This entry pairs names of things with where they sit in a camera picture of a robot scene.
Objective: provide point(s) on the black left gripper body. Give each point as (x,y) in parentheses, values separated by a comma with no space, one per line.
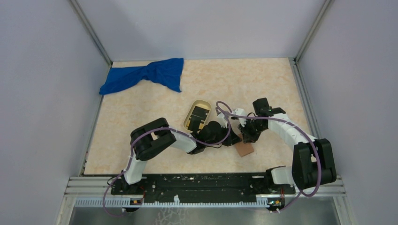
(221,137)

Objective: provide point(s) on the aluminium corner post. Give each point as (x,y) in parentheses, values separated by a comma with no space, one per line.
(313,30)
(90,30)

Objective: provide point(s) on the aluminium right corner post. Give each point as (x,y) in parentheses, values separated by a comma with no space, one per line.
(313,30)

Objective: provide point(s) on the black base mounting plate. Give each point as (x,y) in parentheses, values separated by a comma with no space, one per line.
(240,187)

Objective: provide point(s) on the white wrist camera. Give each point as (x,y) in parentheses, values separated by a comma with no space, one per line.
(223,120)
(240,115)

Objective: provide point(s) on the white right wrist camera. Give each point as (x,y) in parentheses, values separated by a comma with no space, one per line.
(240,115)

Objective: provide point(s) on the beige oval plastic tray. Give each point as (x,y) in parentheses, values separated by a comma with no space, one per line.
(199,103)

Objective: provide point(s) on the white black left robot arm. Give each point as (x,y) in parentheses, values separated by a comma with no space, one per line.
(151,139)

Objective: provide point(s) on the aluminium front rail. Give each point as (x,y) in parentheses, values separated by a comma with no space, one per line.
(96,185)

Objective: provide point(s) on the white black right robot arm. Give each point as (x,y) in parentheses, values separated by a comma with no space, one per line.
(312,163)

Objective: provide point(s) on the black magnetic stripe card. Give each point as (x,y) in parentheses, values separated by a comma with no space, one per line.
(197,118)

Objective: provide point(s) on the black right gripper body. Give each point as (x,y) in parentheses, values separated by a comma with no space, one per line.
(252,126)

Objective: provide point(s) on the blue cloth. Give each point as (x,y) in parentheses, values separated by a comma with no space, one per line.
(165,72)

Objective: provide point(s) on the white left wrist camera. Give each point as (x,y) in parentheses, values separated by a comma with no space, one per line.
(223,120)

